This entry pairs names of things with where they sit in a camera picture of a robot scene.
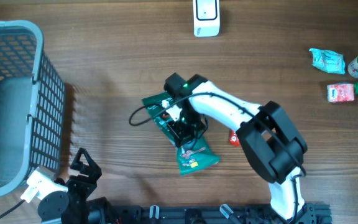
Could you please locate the green 3M gloves package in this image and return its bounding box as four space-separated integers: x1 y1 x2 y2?
142 92 220 175

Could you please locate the red stick sachet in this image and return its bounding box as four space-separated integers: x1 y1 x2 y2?
229 130 240 147

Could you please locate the light green tissue packet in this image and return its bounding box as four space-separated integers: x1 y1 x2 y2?
309 48 346 75

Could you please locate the red square snack packet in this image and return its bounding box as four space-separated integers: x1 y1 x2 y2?
327 83 354 103

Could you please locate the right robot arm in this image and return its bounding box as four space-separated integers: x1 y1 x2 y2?
164 73 307 223

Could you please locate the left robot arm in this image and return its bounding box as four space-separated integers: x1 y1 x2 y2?
37 147 122 224

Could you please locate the white barcode scanner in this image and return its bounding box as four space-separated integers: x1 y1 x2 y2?
193 0 220 37

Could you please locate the grey plastic mesh basket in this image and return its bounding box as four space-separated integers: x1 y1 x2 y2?
0 20 66 197

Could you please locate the black right camera cable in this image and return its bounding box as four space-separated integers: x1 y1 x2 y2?
128 91 307 223

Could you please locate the black camera cable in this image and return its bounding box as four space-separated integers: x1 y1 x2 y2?
128 91 307 223
0 198 26 224

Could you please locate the black left camera cable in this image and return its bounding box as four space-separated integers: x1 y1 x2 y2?
0 198 26 224

